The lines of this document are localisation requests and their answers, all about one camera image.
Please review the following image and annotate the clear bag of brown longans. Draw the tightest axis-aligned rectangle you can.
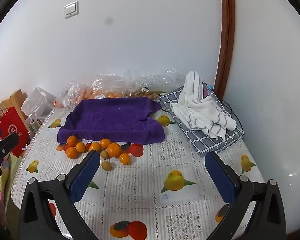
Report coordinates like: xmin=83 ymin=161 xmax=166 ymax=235
xmin=122 ymin=67 xmax=188 ymax=103

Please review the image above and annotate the white lace printed tablecloth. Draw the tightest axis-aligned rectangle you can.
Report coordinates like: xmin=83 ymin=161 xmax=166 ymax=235
xmin=10 ymin=102 xmax=265 ymax=240

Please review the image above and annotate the black cable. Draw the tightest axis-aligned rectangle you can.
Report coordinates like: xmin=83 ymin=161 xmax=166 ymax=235
xmin=222 ymin=99 xmax=243 ymax=127

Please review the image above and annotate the white plastic bag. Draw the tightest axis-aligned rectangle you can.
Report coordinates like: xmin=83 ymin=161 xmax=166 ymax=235
xmin=21 ymin=87 xmax=57 ymax=120

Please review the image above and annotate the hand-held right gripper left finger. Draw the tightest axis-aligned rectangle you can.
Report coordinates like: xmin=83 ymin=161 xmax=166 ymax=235
xmin=18 ymin=150 xmax=102 ymax=240

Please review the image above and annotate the purple towel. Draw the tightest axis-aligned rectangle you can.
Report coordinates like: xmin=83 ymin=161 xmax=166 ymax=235
xmin=57 ymin=97 xmax=165 ymax=145

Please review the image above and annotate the white light switch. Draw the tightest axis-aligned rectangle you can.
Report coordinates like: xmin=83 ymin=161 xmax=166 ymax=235
xmin=64 ymin=1 xmax=79 ymax=19

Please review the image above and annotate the red paper bag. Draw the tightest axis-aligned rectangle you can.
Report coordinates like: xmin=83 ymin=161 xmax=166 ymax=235
xmin=0 ymin=106 xmax=32 ymax=158

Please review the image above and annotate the brown wooden door frame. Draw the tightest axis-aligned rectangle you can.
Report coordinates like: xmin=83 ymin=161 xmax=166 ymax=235
xmin=213 ymin=0 xmax=236 ymax=100

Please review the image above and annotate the white striped towel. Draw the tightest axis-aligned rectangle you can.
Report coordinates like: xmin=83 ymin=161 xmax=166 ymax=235
xmin=170 ymin=71 xmax=237 ymax=140

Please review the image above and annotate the yellow green blanket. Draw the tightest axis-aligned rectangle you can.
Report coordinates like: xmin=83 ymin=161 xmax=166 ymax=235
xmin=0 ymin=152 xmax=24 ymax=228

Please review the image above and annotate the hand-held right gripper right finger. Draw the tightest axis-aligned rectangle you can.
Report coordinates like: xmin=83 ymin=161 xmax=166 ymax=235
xmin=204 ymin=151 xmax=287 ymax=240

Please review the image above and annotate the wooden chair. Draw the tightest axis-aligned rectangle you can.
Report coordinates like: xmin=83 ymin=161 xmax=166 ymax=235
xmin=0 ymin=89 xmax=28 ymax=120

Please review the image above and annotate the clear bag of tangerines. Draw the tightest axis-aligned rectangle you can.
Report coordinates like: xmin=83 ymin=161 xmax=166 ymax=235
xmin=54 ymin=80 xmax=88 ymax=109
xmin=104 ymin=69 xmax=145 ymax=98
xmin=89 ymin=73 xmax=108 ymax=99

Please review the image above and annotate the grey checked cloth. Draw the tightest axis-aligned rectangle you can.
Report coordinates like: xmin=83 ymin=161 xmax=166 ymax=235
xmin=159 ymin=80 xmax=245 ymax=154

